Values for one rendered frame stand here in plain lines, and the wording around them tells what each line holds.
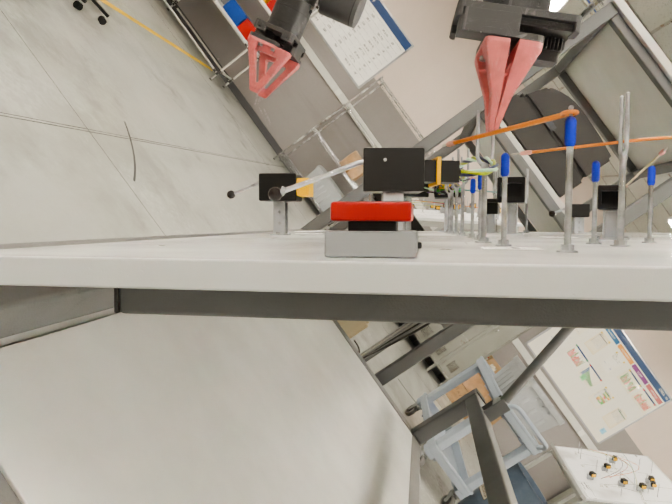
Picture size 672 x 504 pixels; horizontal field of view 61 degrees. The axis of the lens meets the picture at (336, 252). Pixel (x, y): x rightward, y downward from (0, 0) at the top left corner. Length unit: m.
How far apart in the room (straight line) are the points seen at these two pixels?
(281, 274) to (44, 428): 0.27
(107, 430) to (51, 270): 0.23
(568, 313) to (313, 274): 0.22
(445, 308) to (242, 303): 0.16
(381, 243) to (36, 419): 0.32
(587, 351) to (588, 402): 0.74
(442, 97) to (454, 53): 0.60
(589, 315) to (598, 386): 8.60
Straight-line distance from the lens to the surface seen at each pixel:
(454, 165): 0.55
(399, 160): 0.53
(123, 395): 0.62
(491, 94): 0.52
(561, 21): 0.54
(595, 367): 8.97
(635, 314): 0.48
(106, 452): 0.56
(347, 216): 0.35
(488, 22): 0.52
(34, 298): 0.49
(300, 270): 0.32
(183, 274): 0.34
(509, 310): 0.46
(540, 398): 4.63
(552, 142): 1.66
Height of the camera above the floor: 1.14
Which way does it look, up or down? 9 degrees down
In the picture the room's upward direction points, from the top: 54 degrees clockwise
